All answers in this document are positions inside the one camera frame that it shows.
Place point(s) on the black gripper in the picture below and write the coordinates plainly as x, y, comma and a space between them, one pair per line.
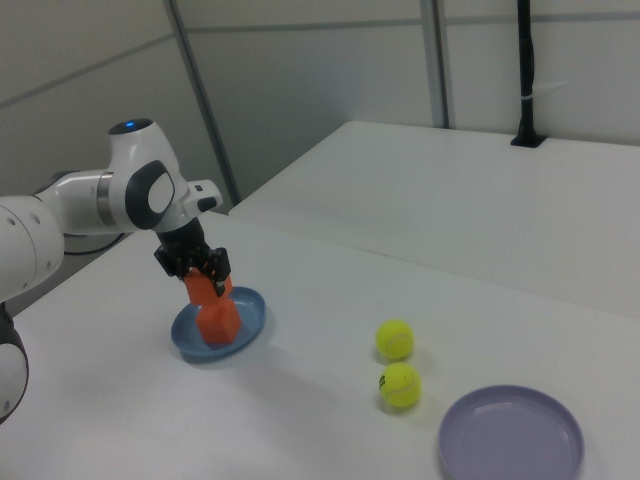
182, 240

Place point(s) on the orange foam cube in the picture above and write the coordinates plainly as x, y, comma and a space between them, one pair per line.
200, 290
220, 325

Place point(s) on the plain yellow tennis ball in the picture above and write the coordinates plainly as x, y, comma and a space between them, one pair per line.
395, 339

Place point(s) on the yellow tennis ball black print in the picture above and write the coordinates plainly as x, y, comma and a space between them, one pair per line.
400, 386

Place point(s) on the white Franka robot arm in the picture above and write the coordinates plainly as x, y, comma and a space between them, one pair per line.
140, 150

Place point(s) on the blue plate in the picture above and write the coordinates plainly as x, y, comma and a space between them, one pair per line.
250, 310

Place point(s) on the purple plate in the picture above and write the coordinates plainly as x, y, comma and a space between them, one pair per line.
510, 440

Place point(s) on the black camera pole with base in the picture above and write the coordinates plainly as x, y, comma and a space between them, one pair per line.
525, 75

